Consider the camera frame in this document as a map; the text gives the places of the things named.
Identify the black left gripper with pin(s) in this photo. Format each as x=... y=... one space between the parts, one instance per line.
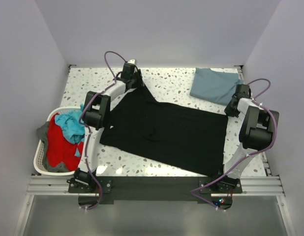
x=137 y=80

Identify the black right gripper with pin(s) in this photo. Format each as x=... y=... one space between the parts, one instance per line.
x=231 y=109

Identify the black t-shirt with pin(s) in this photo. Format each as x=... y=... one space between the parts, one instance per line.
x=178 y=136

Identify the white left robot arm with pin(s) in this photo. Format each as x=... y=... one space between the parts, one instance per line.
x=96 y=114

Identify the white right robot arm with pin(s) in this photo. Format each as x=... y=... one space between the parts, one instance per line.
x=257 y=134

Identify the folded grey-blue t-shirt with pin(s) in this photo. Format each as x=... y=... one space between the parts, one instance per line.
x=213 y=86

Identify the turquoise t-shirt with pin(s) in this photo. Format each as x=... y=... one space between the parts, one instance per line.
x=72 y=132

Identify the red t-shirt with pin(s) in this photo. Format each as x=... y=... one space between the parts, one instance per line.
x=60 y=152

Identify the dark grey t-shirt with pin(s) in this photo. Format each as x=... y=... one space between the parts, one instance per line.
x=42 y=134

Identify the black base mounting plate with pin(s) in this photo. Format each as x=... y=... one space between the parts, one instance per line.
x=149 y=189

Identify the white laundry basket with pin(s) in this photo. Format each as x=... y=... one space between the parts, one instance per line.
x=40 y=154

